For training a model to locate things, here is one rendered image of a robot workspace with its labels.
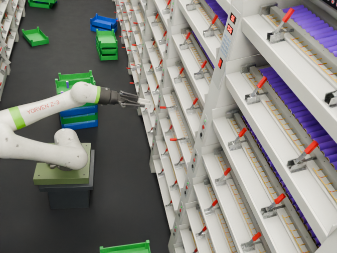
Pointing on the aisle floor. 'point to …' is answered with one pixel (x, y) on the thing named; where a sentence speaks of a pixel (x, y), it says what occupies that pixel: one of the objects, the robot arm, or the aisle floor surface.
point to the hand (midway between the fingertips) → (144, 103)
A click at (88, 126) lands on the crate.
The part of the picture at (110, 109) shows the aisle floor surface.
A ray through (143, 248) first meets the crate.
